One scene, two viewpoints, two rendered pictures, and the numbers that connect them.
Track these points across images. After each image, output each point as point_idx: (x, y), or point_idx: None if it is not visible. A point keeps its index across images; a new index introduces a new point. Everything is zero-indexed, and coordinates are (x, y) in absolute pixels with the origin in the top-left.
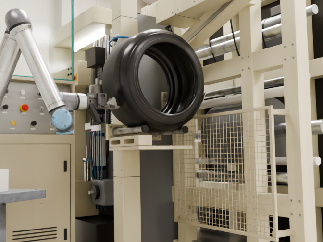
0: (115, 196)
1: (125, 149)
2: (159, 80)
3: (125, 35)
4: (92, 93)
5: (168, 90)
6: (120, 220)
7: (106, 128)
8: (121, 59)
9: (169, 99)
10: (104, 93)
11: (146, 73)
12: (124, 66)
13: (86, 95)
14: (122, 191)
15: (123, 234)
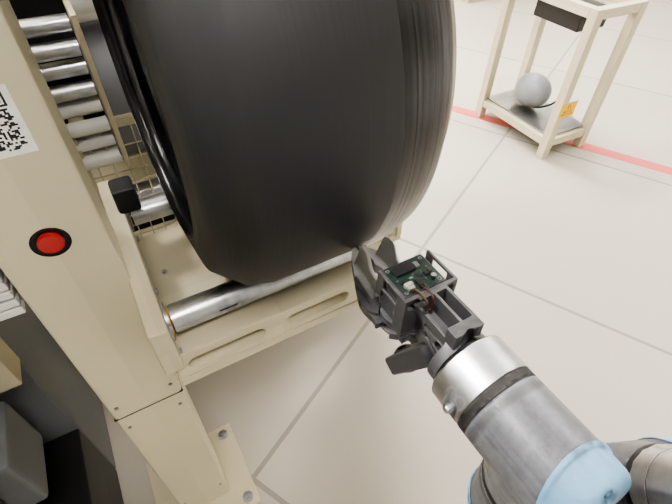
0: (150, 441)
1: (300, 331)
2: None
3: None
4: (462, 303)
5: (116, 44)
6: (193, 453)
7: (167, 344)
8: (448, 56)
9: (138, 81)
10: (437, 258)
11: None
12: (452, 89)
13: (479, 333)
14: (190, 411)
15: (213, 457)
